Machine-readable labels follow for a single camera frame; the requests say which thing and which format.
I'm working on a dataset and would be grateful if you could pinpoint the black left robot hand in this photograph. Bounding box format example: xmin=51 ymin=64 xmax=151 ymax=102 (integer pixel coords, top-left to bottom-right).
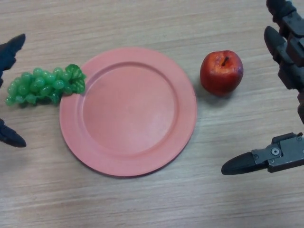
xmin=0 ymin=33 xmax=27 ymax=149

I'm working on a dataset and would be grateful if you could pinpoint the green grape bunch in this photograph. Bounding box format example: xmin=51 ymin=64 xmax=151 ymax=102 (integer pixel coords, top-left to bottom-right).
xmin=5 ymin=64 xmax=87 ymax=108

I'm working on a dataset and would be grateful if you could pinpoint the red apple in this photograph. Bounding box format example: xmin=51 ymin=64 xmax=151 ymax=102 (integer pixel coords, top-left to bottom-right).
xmin=199 ymin=49 xmax=244 ymax=96

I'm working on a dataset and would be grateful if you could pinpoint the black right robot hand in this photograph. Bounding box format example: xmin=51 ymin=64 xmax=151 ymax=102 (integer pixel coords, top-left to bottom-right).
xmin=221 ymin=0 xmax=304 ymax=176

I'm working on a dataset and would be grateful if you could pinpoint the pink round plate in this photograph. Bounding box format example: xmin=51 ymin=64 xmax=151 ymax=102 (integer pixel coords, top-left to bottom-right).
xmin=59 ymin=47 xmax=198 ymax=178

